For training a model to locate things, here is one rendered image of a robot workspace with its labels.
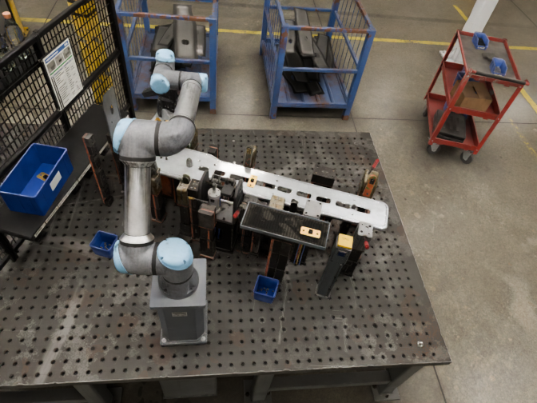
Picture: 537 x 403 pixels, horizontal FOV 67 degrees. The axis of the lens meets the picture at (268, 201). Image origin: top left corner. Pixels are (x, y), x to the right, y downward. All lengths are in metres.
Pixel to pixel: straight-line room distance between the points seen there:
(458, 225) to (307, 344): 2.08
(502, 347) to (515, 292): 0.49
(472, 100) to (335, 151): 1.50
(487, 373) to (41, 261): 2.71
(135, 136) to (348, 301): 1.32
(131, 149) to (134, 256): 0.36
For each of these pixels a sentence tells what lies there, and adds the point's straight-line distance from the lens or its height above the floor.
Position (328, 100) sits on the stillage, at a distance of 4.16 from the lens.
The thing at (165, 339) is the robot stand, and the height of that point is 0.73.
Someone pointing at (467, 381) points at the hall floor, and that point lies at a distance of 3.05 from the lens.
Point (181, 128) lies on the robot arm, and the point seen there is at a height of 1.64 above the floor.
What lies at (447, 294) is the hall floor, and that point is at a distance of 3.26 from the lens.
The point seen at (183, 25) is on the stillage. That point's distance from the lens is 4.37.
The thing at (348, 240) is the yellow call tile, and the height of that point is 1.16.
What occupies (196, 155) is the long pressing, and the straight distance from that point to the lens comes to 2.19.
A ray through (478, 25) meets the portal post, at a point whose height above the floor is 0.50.
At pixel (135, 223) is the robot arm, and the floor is 1.40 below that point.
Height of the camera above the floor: 2.53
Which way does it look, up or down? 50 degrees down
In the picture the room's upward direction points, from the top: 9 degrees clockwise
